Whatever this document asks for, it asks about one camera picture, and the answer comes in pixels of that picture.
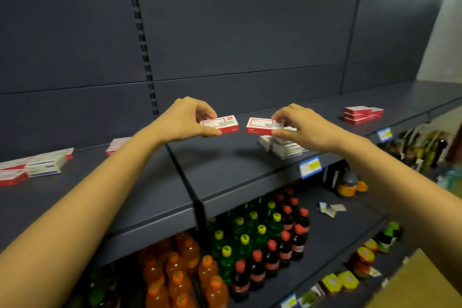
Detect person's left hand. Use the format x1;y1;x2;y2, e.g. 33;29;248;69
144;97;223;146

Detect person's right hand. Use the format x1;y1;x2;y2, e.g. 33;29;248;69
270;103;353;154

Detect white blue paperclip boxes group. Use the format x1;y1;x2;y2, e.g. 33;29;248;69
259;126;310;160

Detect red box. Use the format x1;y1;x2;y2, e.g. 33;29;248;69
246;117;285;136
199;115;240;135

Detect stack of red boxes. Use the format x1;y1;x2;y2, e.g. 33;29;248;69
343;105;385;126

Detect dark grey metal shelf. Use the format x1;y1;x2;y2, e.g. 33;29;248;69
0;0;462;308

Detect red and white boxes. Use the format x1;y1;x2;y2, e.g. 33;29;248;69
0;137;131;188

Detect person's left forearm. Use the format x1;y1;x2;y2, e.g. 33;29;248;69
0;126;163;308

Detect person's right forearm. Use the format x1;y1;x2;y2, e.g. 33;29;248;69
339;134;462;294

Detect cluster of assorted bottles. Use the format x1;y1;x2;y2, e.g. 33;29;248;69
388;129;452;175

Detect group of red-capped cola bottles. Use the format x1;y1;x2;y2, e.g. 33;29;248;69
231;187;311;301

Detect group of yellow-capped green bottles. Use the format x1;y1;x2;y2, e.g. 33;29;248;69
211;199;284;287

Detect group of orange soda bottles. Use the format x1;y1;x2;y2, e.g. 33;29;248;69
137;231;230;308

